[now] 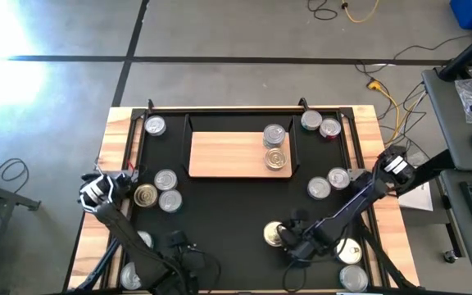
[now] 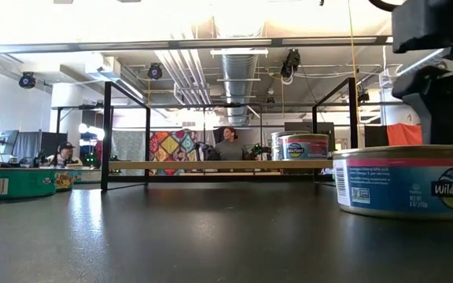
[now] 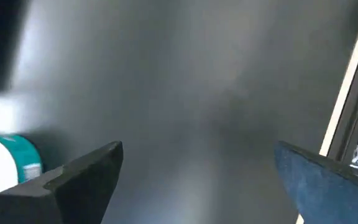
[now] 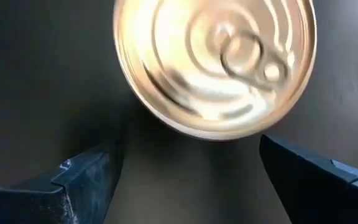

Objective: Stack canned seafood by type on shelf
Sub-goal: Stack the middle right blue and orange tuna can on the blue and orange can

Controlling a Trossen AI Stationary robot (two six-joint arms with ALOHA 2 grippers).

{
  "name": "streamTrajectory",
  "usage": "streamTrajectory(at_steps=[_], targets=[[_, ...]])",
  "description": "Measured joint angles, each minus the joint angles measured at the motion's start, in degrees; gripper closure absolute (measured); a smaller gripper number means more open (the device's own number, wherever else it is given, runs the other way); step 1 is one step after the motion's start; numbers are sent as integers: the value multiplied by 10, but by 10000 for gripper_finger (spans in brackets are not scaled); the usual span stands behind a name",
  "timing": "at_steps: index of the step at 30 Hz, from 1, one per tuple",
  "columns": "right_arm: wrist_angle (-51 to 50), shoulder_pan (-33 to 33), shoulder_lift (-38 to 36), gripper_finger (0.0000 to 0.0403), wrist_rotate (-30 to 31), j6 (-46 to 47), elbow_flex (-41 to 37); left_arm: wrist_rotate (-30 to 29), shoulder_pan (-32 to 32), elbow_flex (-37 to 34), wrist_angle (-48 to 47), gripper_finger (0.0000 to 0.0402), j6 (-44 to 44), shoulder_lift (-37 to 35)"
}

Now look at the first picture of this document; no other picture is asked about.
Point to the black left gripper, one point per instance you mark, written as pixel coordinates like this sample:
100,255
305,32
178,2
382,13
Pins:
191,258

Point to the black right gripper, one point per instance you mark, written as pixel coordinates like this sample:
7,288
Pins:
297,241

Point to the teal seafood can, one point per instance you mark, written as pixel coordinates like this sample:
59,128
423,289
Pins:
170,201

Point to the silver-lid seafood can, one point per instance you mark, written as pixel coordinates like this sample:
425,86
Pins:
127,276
148,239
274,146
354,278
274,134

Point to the wooden shelf black metal frame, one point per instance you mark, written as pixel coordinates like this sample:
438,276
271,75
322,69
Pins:
228,155

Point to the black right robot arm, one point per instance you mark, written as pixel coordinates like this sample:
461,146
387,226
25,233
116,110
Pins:
350,209

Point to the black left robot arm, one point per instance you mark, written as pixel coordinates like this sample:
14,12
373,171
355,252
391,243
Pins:
129,241

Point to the silver-lid can blue label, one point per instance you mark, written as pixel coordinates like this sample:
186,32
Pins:
319,188

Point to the silver-lid can red label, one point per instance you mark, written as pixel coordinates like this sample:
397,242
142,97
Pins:
338,178
330,128

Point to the teal yellowfin tuna can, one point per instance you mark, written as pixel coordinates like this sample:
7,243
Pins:
165,179

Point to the silver-lid can green label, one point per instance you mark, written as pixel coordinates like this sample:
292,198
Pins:
311,119

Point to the silver-lid can white label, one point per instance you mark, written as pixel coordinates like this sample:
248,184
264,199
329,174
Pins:
155,125

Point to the white paper sheet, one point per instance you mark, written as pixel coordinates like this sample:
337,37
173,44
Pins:
418,201

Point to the black caster wheel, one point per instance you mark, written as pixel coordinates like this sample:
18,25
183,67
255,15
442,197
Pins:
450,257

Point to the black stand beam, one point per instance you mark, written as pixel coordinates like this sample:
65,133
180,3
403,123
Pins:
437,164

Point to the grey metal stand leg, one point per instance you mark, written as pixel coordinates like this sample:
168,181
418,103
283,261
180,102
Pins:
6,196

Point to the grey side desk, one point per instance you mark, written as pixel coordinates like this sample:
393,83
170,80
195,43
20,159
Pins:
449,123

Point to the black slanted pole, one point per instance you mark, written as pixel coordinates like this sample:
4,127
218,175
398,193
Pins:
465,55

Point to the blue plastic bin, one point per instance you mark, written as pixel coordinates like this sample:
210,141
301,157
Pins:
465,14

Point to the grey perforated metal bracket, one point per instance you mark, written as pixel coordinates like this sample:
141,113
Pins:
357,175

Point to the black metal table frame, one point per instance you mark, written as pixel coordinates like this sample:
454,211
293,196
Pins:
96,272

